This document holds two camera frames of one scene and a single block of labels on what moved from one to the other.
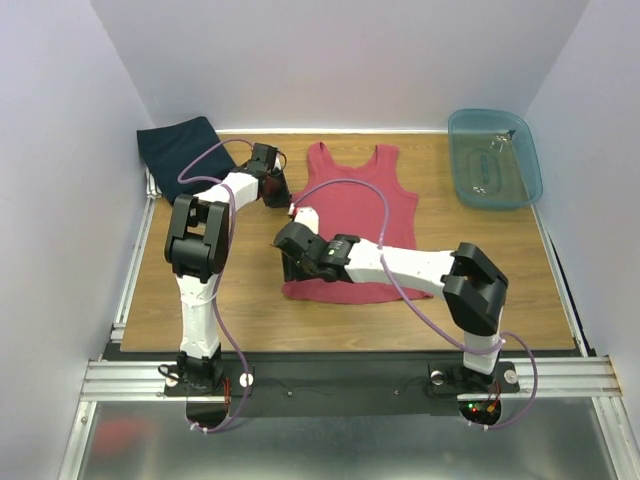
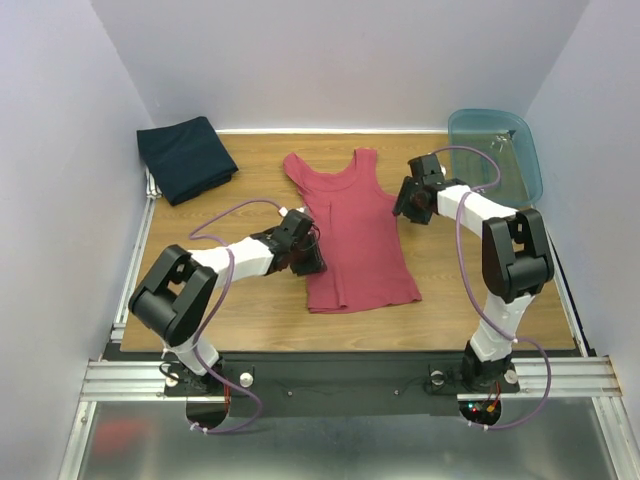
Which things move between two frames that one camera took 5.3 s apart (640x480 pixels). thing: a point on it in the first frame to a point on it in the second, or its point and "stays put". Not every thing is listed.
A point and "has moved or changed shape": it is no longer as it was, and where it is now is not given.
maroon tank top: (354, 209) has moved or changed shape
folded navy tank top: (169, 149) stays put
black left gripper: (284, 200) to (315, 263)
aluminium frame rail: (144, 381) stays put
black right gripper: (291, 267) to (407, 201)
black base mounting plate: (338, 386) stays put
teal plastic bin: (495, 164) stays put
